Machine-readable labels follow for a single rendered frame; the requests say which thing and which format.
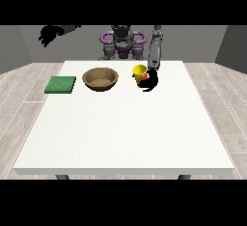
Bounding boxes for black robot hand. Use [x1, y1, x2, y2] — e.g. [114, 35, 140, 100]
[138, 67, 159, 93]
[38, 25, 65, 48]

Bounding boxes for yellow cup with melon print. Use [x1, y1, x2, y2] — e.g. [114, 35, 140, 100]
[131, 64, 149, 85]

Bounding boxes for green square pad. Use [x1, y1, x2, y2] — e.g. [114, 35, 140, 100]
[43, 75, 77, 95]

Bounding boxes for brown wooden bowl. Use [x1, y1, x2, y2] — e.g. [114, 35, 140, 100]
[82, 68, 120, 92]

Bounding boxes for grey robot trunk purple rings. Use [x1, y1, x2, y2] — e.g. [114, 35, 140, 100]
[98, 25, 149, 62]

